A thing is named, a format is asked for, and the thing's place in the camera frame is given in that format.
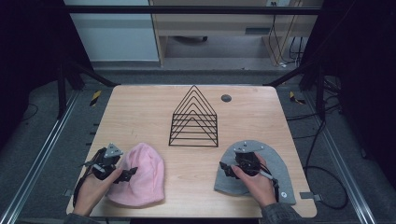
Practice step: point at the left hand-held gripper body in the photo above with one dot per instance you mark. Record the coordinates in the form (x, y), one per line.
(106, 163)

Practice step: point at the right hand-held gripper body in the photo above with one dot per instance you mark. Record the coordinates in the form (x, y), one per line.
(247, 160)

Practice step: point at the pink knit hat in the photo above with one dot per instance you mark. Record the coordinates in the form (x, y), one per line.
(144, 180)

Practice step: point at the grey knit hat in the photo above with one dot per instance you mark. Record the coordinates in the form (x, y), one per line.
(281, 168)

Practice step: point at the person's right hand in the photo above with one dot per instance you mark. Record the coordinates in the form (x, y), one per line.
(258, 186)

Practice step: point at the grey round table grommet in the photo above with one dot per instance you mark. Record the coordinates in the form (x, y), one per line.
(226, 98)

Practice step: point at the yellow black tape strip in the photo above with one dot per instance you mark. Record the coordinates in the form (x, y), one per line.
(96, 97)
(295, 97)

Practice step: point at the black stand legs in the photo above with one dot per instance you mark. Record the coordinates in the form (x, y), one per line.
(320, 90)
(62, 90)

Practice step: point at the white cabinet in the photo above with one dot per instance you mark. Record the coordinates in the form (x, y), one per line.
(115, 34)

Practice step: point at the grey metal table bracket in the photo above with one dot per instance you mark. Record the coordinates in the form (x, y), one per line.
(67, 193)
(310, 196)

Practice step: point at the aluminium floor rail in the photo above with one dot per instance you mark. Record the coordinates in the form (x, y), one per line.
(37, 161)
(342, 161)

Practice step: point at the black horizontal frame bar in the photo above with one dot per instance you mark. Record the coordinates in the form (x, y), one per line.
(193, 10)

